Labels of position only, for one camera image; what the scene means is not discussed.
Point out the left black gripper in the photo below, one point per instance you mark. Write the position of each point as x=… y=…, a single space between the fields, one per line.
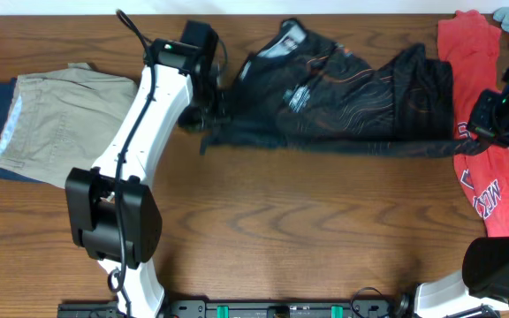
x=213 y=111

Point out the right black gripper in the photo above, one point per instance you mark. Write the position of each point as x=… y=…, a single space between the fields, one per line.
x=482 y=128

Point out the black orange patterned jersey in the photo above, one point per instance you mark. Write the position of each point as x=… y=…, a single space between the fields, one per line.
x=305 y=91

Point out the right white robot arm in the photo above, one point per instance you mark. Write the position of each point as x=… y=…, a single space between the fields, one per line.
x=481 y=288

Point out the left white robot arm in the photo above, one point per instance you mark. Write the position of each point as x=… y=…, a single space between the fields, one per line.
x=112 y=211

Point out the red t-shirt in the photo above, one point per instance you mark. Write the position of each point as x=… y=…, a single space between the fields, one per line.
x=471 y=45

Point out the folded khaki pants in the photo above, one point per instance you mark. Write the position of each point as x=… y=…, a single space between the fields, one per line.
x=62 y=120

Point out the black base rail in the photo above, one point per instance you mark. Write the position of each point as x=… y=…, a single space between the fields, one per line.
x=368 y=307

